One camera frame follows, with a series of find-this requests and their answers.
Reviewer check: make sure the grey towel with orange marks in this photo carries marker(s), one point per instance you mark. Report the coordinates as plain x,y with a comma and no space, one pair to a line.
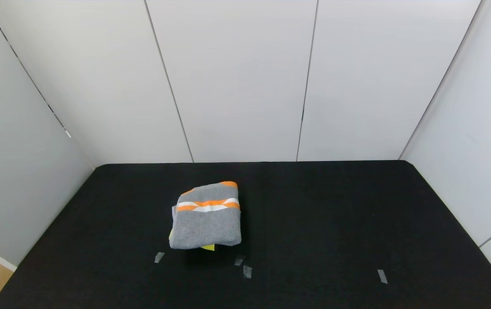
207,223

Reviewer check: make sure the yellow towel with black trim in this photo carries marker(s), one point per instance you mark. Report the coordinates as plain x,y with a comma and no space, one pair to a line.
208,247

